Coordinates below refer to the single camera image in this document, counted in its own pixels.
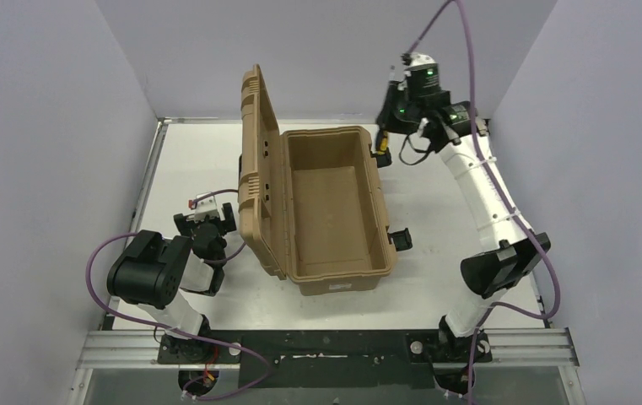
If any tan plastic toolbox bin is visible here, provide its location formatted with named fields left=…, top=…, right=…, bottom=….
left=238, top=65, right=413, bottom=296

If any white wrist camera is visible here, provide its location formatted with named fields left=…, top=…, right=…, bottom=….
left=187, top=192, right=220, bottom=222
left=401, top=51, right=438, bottom=71

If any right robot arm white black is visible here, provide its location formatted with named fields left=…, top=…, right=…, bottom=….
left=374, top=52, right=550, bottom=362

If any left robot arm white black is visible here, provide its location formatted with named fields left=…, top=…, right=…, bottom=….
left=107, top=197, right=236, bottom=364

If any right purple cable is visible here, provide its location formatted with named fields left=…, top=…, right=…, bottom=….
left=401, top=0, right=562, bottom=405

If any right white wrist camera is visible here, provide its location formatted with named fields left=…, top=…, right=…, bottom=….
left=401, top=51, right=438, bottom=71

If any yellow black handled screwdriver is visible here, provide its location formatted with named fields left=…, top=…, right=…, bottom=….
left=375, top=129, right=388, bottom=154

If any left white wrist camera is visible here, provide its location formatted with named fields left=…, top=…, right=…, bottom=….
left=187, top=192, right=220, bottom=222

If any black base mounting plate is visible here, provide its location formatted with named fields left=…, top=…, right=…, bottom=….
left=154, top=330, right=462, bottom=389

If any aluminium frame rail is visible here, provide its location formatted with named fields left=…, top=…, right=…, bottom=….
left=76, top=328, right=579, bottom=370

